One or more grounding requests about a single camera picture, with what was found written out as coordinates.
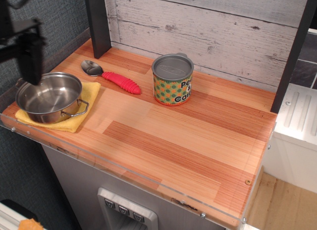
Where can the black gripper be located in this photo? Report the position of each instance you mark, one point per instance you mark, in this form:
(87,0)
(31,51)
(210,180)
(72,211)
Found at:
(23,40)

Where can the stainless steel pot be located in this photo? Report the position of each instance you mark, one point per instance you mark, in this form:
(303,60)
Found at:
(56,98)

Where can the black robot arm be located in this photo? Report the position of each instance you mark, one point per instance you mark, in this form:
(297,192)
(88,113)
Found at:
(5,17)

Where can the clear acrylic edge guard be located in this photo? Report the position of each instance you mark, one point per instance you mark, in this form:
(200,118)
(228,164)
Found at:
(186,190)

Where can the grey toy fridge cabinet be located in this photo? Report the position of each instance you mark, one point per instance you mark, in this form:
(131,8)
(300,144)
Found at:
(81,182)

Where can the peas and carrots toy can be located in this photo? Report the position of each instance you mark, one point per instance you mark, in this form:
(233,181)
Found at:
(172,79)

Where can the orange object bottom left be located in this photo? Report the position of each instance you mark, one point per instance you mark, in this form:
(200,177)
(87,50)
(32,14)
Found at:
(30,224)

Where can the silver dispenser panel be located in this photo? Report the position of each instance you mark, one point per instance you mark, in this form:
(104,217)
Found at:
(123,214)

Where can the white toy sink unit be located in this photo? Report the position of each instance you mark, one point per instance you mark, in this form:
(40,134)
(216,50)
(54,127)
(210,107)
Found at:
(292,149)

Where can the spoon with red handle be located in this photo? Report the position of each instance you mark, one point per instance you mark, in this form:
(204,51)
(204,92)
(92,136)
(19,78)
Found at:
(93,69)

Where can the dark grey left post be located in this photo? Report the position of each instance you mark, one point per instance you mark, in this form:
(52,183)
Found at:
(99,30)

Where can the dark grey post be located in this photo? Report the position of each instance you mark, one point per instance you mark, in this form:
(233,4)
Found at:
(99,30)
(303,28)

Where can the dark grey right post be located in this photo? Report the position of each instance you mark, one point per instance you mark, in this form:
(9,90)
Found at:
(303,28)

